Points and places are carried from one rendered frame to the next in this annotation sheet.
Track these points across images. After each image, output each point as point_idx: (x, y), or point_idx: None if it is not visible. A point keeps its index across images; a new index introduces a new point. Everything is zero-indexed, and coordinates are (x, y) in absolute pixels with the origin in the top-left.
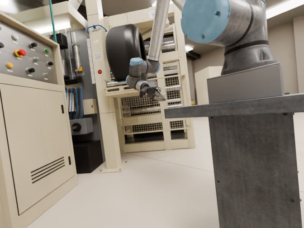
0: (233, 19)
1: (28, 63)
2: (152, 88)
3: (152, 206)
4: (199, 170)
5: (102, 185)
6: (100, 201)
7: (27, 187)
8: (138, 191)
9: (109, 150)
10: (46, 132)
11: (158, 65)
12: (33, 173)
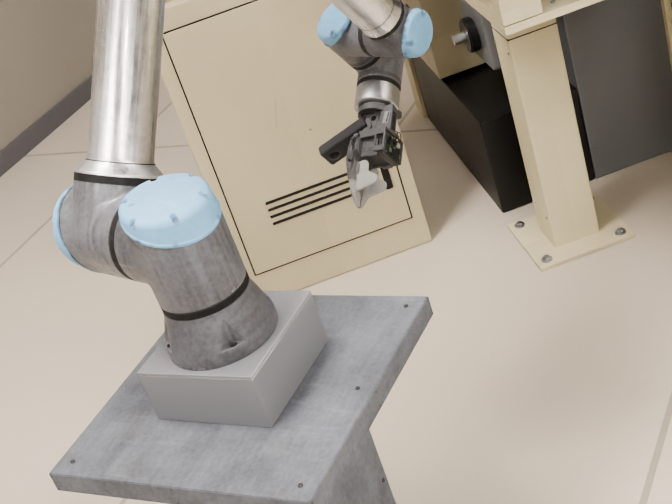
0: (93, 269)
1: None
2: None
3: (389, 428)
4: (640, 454)
5: (443, 289)
6: None
7: (264, 230)
8: (442, 371)
9: (531, 173)
10: (294, 112)
11: (398, 43)
12: (272, 205)
